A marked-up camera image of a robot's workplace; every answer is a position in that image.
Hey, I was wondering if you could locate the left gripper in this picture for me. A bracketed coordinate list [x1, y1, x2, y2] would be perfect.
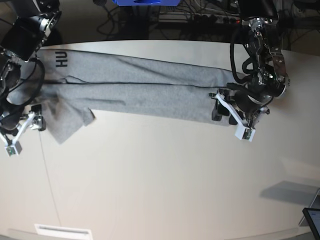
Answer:
[209, 87, 272, 125]

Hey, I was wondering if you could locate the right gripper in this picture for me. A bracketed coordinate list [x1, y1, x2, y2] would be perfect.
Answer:
[0, 104, 47, 133]

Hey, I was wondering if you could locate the grey T-shirt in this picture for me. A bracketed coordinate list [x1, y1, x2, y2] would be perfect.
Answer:
[33, 49, 234, 144]

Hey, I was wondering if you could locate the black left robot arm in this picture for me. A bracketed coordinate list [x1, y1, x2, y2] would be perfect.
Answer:
[210, 0, 289, 127]

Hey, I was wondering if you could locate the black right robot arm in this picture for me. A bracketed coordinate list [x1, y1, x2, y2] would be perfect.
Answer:
[0, 0, 62, 133]

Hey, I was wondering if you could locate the black tablet screen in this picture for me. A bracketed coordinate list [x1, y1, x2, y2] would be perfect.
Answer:
[302, 207, 320, 240]

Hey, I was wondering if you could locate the blue plastic part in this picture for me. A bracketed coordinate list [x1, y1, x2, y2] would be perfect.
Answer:
[112, 0, 180, 7]

